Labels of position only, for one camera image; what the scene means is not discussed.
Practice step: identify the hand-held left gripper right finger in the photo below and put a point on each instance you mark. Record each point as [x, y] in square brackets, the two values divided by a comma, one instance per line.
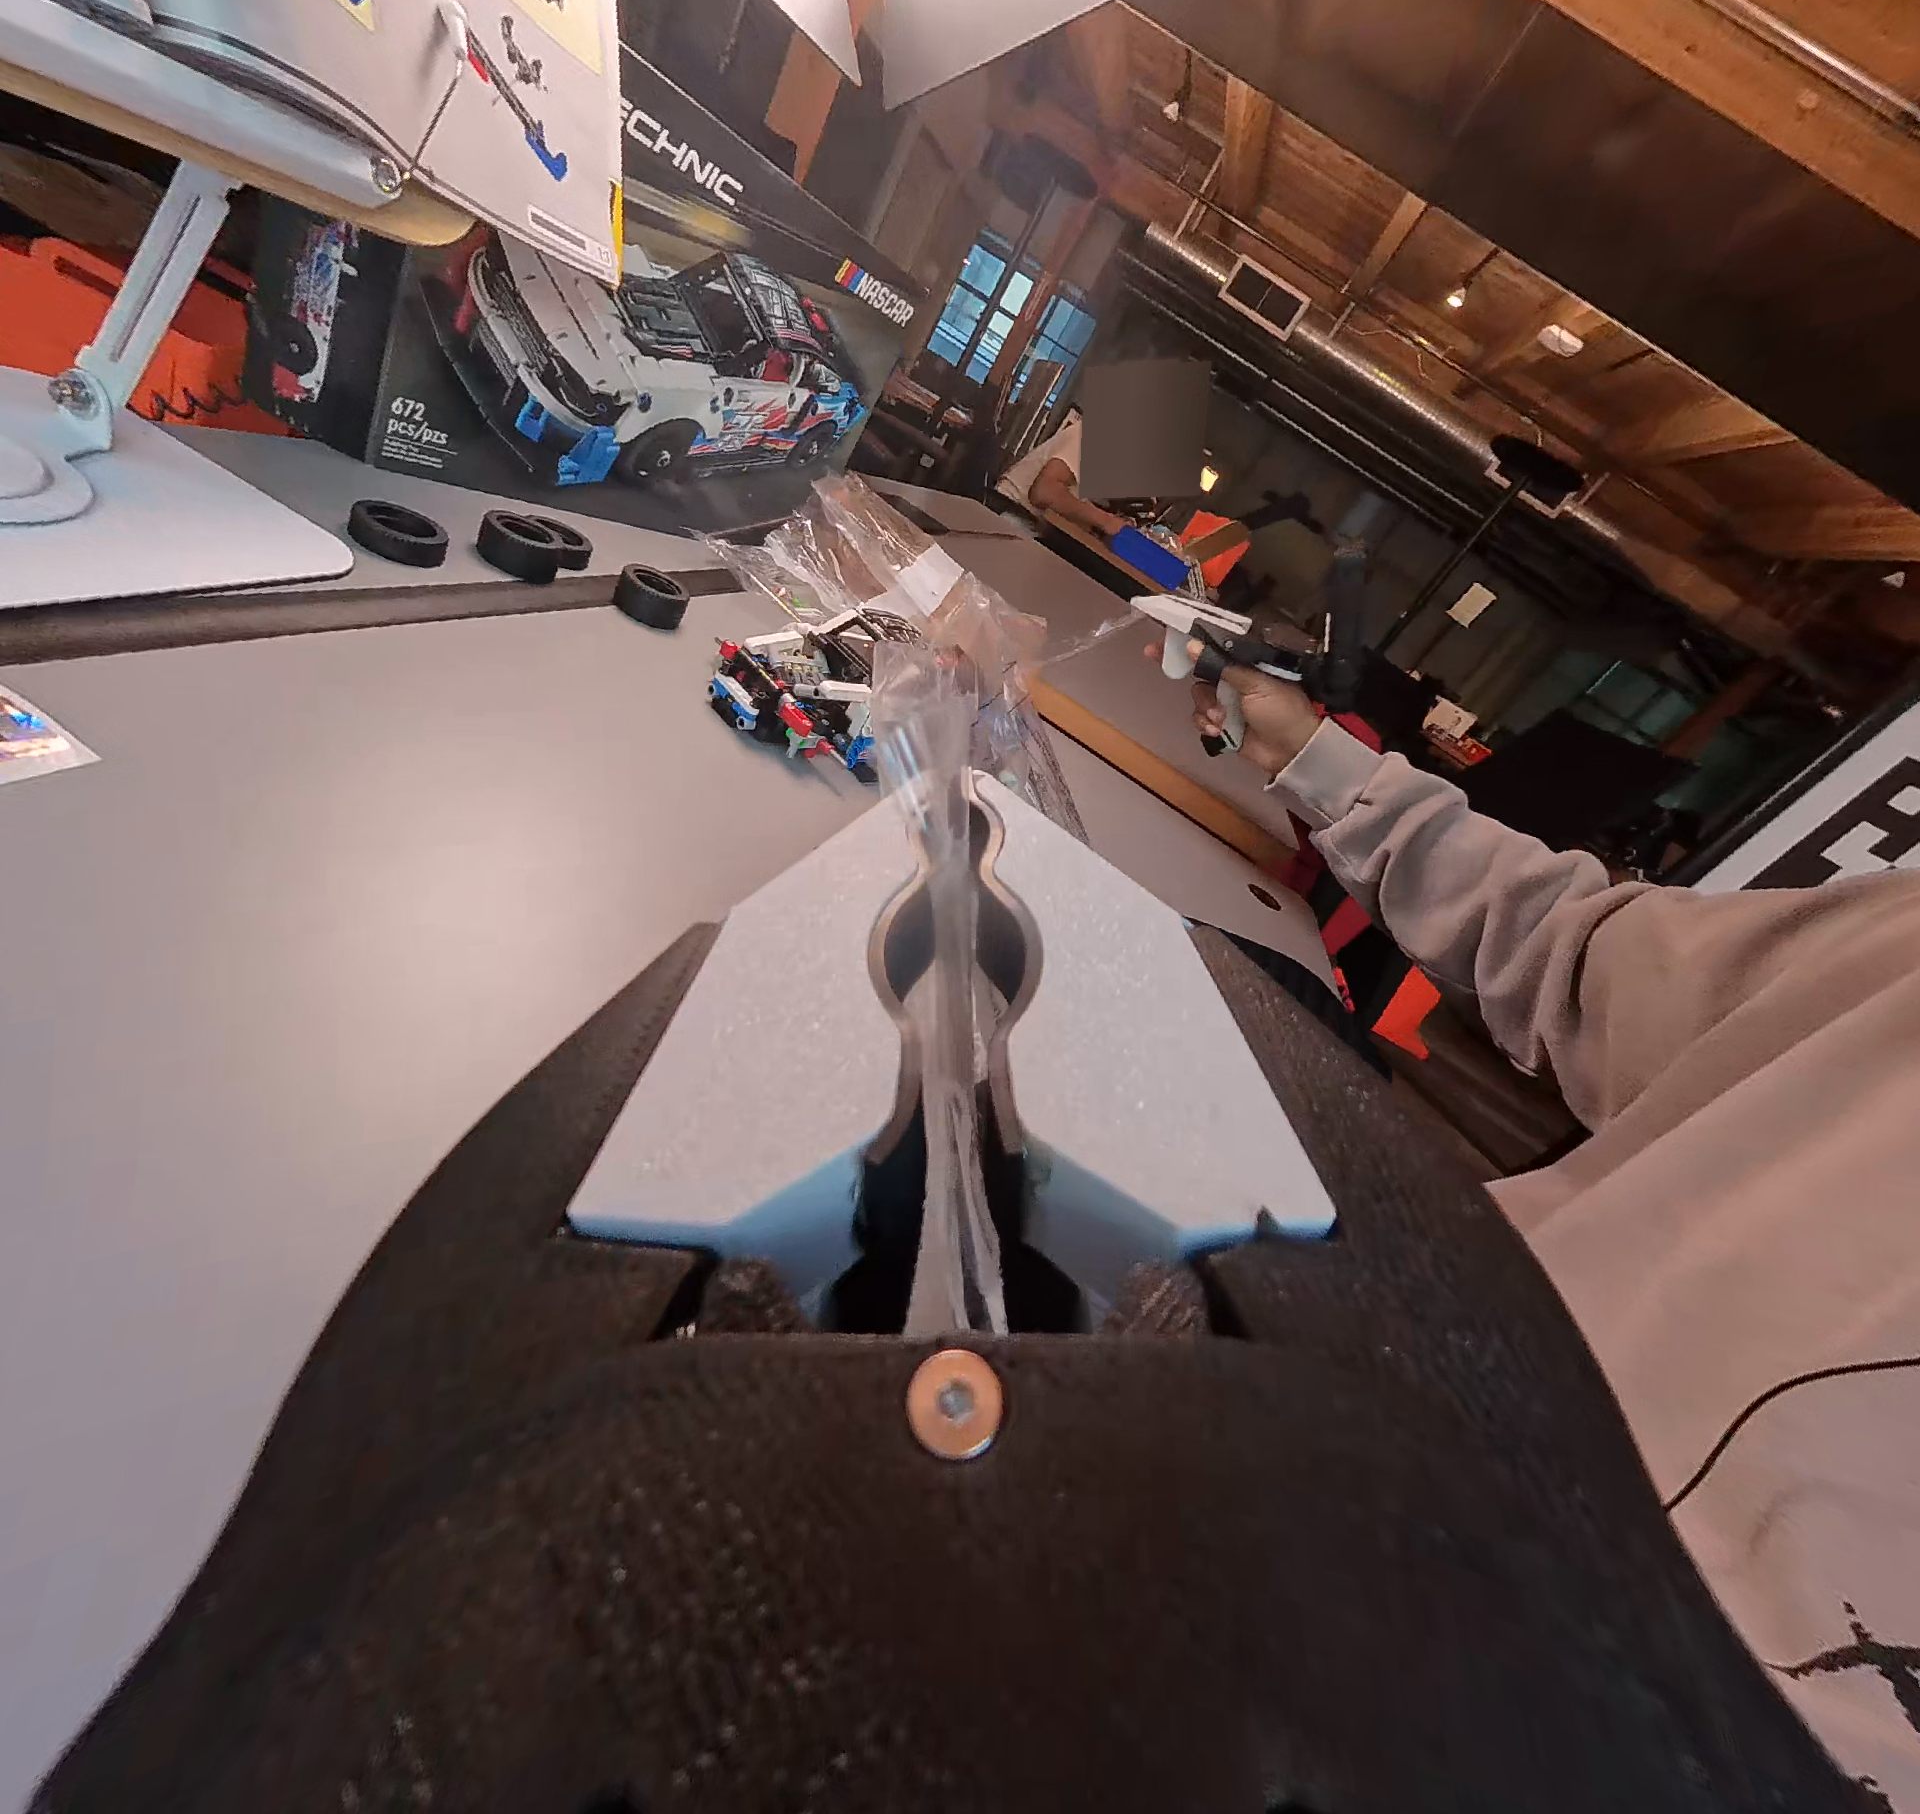
[1171, 1065]

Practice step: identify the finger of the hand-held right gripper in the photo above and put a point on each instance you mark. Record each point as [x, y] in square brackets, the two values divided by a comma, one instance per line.
[1185, 610]

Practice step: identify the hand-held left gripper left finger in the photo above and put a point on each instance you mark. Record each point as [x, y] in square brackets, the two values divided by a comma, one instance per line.
[751, 1078]

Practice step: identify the partly built lego race car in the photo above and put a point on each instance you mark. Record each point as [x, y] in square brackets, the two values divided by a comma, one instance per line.
[794, 689]

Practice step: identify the person's right forearm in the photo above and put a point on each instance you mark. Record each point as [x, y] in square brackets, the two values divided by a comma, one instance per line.
[1424, 869]

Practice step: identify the black lego set box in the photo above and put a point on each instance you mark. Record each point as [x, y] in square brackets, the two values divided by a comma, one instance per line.
[451, 389]

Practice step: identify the person's right hand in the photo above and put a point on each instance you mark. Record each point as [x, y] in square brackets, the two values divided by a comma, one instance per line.
[1275, 727]

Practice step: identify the orange chair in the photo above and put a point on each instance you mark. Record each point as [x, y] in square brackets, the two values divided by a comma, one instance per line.
[1373, 974]

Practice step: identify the empty clear plastic bag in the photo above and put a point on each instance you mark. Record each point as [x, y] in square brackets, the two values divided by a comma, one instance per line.
[884, 538]

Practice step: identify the white ceiling vent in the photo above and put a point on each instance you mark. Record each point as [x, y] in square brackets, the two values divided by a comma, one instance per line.
[1265, 298]

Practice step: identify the black rubber tyre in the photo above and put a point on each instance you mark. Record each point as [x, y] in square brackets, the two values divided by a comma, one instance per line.
[652, 598]
[519, 551]
[398, 537]
[579, 547]

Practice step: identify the black white marker sign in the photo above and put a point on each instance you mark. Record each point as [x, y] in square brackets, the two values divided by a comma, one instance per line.
[1844, 824]

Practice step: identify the person's beige sweatshirt torso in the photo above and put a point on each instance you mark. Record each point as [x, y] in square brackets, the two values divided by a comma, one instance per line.
[1771, 1245]

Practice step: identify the holographic sticker sheet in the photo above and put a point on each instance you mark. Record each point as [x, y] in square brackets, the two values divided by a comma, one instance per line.
[39, 734]

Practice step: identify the white book stand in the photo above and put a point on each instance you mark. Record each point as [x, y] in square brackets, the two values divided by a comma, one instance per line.
[150, 524]

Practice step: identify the orange plastic crates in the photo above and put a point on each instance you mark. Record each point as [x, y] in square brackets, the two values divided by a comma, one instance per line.
[181, 345]

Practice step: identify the silver air duct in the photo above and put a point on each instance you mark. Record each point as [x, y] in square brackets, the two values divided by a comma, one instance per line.
[1350, 359]

